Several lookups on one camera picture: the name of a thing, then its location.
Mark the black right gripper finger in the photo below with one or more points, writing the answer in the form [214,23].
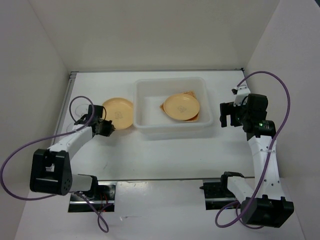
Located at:
[227,109]
[223,120]

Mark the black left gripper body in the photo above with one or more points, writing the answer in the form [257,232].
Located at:
[104,127]

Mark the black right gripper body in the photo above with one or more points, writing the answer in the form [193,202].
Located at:
[242,113]

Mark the clear plastic cup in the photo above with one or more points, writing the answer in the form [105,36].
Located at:
[81,110]
[69,128]

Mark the woven bamboo fan-shaped tray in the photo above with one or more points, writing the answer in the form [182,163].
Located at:
[192,94]

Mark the beige plate with bear print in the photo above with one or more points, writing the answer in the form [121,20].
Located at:
[182,107]

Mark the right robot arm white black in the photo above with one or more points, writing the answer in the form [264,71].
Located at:
[266,204]

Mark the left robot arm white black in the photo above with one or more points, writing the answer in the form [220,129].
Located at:
[51,170]

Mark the translucent white plastic bin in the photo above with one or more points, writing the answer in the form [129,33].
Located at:
[171,106]

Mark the clear plastic cup front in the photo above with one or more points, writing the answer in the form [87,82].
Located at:
[69,128]

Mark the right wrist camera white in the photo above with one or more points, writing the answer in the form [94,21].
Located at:
[241,94]

